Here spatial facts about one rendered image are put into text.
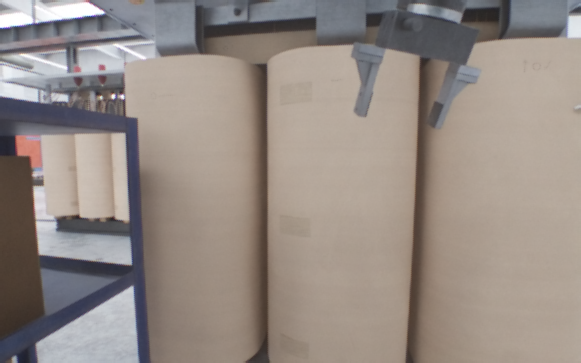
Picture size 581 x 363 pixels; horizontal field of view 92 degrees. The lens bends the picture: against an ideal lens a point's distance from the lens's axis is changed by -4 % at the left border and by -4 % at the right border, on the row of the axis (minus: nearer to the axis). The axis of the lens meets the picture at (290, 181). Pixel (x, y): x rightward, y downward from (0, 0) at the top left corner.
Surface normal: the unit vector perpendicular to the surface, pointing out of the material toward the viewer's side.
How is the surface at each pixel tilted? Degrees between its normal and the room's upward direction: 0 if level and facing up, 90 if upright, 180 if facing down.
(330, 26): 90
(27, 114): 90
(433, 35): 114
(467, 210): 90
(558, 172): 90
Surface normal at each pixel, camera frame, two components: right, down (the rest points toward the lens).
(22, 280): 0.98, 0.02
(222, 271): 0.36, 0.09
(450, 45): 0.10, 0.48
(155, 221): -0.18, 0.09
